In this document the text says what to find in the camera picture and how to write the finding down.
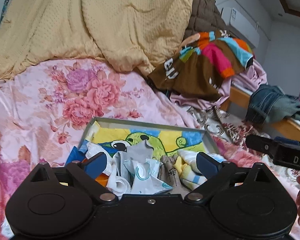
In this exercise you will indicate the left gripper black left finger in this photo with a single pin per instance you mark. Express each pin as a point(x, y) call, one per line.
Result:
point(75, 167)

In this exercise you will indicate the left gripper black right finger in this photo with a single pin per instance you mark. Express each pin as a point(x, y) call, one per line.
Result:
point(218, 176)

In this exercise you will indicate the orange plastic cup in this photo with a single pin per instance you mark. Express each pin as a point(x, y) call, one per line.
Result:
point(102, 179)

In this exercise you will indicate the pastel striped sock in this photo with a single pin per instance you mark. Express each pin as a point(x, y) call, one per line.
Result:
point(193, 175)

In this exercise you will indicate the grey burlap drawstring pouch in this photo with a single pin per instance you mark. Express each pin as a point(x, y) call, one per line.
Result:
point(168, 173)

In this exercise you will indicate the white plastic tissue packet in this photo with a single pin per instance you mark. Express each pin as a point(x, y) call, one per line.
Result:
point(143, 177)

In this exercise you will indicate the yellow blue cartoon towel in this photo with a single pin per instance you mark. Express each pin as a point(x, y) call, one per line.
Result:
point(110, 139)

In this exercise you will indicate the grey metal tray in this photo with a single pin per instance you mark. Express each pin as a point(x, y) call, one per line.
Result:
point(209, 144)

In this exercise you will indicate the blue denim jeans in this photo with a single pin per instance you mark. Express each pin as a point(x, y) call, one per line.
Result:
point(269, 104)

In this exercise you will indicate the pink floral quilt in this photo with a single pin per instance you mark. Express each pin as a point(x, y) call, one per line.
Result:
point(45, 110)

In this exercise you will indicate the pale pink cloth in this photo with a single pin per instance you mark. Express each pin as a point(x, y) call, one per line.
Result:
point(250, 79)

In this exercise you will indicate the brown multicolour striped garment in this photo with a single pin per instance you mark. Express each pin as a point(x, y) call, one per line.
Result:
point(201, 65)

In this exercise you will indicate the beige yellow comforter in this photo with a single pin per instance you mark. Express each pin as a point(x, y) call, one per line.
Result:
point(127, 33)

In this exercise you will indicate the brown quilted jacket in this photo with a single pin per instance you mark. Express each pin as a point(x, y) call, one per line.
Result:
point(205, 17)

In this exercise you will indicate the white wall air conditioner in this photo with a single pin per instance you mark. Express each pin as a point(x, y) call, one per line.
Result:
point(240, 26)

